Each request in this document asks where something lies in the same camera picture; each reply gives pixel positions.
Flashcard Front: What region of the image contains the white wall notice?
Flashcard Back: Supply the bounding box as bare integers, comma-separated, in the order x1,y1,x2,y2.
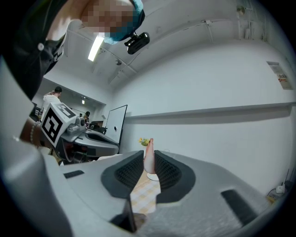
265,61,293,91

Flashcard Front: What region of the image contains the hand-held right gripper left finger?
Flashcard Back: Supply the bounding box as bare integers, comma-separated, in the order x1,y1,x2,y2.
59,150,145,233

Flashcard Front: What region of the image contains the long ceiling lamp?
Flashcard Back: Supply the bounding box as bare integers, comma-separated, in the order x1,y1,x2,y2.
87,36,105,62

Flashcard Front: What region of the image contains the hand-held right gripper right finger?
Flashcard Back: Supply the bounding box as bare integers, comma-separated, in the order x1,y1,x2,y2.
137,150,277,237

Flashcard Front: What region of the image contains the round table with checkered cloth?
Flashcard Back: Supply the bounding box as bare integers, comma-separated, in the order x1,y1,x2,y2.
129,170,162,215

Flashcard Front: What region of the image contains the blue head cap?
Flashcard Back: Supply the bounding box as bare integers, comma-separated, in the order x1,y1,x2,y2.
103,0,146,45

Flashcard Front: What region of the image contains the white board black frame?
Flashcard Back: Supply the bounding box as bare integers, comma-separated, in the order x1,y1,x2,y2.
106,104,129,144

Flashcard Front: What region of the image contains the black head camera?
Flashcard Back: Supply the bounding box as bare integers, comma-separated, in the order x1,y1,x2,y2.
123,31,151,56

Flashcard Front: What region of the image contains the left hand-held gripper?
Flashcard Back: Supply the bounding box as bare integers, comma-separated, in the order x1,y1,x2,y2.
40,102,120,162

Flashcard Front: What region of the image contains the pale bead bracelet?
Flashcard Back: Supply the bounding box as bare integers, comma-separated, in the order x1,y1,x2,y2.
29,121,42,143

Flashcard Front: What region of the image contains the person's black clothing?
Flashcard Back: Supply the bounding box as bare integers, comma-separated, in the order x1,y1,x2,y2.
0,0,68,100

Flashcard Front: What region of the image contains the person's left forearm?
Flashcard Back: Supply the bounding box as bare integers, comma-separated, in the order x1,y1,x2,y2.
19,117,47,149

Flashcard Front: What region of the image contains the small pink object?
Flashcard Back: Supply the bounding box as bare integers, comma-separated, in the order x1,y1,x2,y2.
143,138,156,175

